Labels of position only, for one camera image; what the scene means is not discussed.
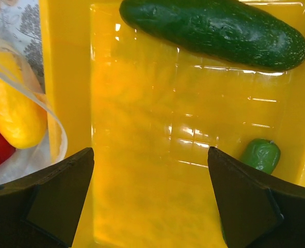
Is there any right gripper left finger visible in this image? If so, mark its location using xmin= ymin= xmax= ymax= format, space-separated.
xmin=0 ymin=148 xmax=94 ymax=247

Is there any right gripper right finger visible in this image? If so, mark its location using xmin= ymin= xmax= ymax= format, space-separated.
xmin=207 ymin=147 xmax=305 ymax=247

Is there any green chili pepper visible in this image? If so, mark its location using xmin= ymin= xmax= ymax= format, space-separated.
xmin=239 ymin=138 xmax=281 ymax=175

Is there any clear zip top bag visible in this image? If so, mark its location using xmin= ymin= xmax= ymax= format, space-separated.
xmin=0 ymin=38 xmax=68 ymax=184

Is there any orange mango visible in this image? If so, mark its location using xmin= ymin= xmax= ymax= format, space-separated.
xmin=0 ymin=51 xmax=47 ymax=149

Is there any green cucumber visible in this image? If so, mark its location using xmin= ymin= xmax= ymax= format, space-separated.
xmin=119 ymin=1 xmax=305 ymax=71

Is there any yellow plastic tray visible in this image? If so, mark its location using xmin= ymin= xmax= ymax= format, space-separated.
xmin=40 ymin=1 xmax=305 ymax=247

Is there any floral tablecloth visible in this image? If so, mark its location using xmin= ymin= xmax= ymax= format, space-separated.
xmin=0 ymin=1 xmax=45 ymax=90

